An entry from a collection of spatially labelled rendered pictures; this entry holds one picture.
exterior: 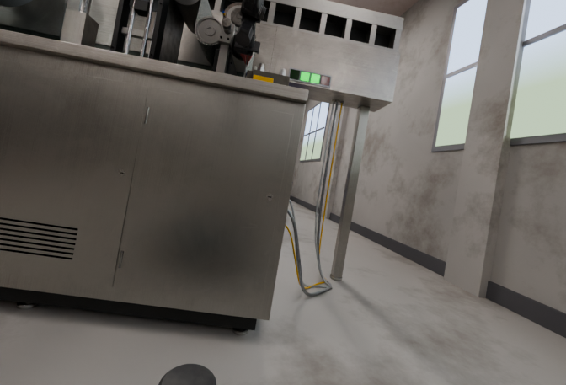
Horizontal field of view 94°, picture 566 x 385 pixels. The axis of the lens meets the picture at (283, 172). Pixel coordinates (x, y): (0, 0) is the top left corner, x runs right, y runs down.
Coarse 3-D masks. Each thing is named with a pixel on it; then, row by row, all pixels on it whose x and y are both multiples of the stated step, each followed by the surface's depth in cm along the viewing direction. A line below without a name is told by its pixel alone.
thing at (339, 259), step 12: (360, 108) 170; (360, 120) 170; (360, 132) 170; (360, 144) 170; (360, 156) 170; (348, 168) 175; (348, 180) 171; (348, 192) 169; (348, 204) 169; (348, 216) 169; (348, 228) 169; (336, 240) 174; (336, 252) 170; (336, 264) 168; (336, 276) 168
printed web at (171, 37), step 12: (204, 0) 118; (168, 12) 118; (204, 12) 121; (168, 24) 120; (180, 24) 133; (168, 36) 122; (180, 36) 136; (168, 48) 124; (204, 48) 120; (216, 48) 119; (168, 60) 126
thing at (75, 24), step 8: (80, 0) 119; (88, 0) 120; (80, 8) 119; (88, 8) 121; (64, 16) 116; (72, 16) 116; (80, 16) 116; (88, 16) 118; (64, 24) 116; (72, 24) 116; (80, 24) 116; (88, 24) 119; (96, 24) 124; (64, 32) 116; (72, 32) 116; (80, 32) 116; (88, 32) 120; (96, 32) 125; (64, 40) 116; (72, 40) 116; (80, 40) 116; (88, 40) 121
